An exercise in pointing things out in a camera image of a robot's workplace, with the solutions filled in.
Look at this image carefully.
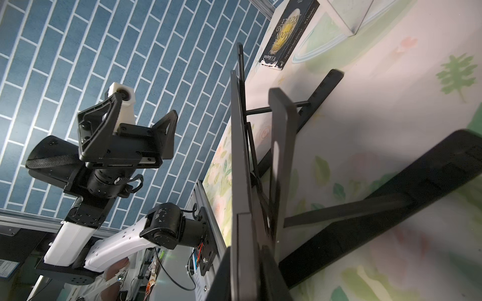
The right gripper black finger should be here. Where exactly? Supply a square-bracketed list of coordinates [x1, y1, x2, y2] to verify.
[268, 88, 299, 263]

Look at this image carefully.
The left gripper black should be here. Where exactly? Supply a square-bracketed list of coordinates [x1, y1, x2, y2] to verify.
[77, 92, 178, 169]

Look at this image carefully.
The grey laptop computer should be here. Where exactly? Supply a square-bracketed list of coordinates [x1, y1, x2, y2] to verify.
[215, 43, 292, 300]

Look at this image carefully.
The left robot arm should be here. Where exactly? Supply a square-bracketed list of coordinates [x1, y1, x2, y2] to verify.
[26, 89, 215, 285]

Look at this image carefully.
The black folding laptop stand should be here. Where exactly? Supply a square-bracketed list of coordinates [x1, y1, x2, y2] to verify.
[251, 69, 481, 288]

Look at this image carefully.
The black book with gold emblem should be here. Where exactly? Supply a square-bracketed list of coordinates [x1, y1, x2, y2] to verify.
[259, 0, 320, 70]

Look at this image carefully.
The floral table mat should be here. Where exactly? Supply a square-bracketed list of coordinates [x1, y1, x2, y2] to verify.
[201, 0, 482, 301]

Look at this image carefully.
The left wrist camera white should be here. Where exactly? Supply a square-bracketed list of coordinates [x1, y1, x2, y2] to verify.
[105, 82, 136, 132]

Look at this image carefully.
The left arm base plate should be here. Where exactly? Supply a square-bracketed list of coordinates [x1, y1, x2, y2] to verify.
[197, 207, 218, 276]

